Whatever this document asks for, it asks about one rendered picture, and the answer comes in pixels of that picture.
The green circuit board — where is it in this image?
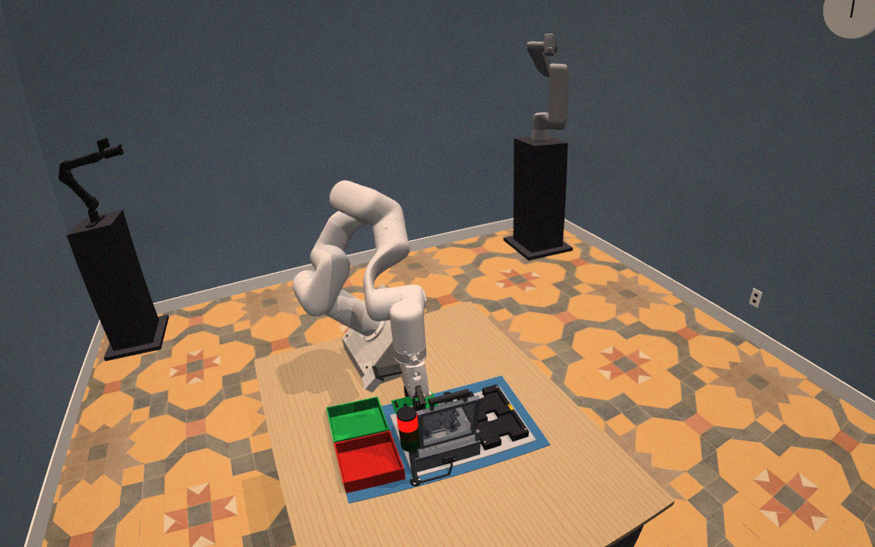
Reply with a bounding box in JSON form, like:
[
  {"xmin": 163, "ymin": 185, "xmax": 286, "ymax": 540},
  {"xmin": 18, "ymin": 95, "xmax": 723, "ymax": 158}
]
[{"xmin": 391, "ymin": 391, "xmax": 434, "ymax": 413}]

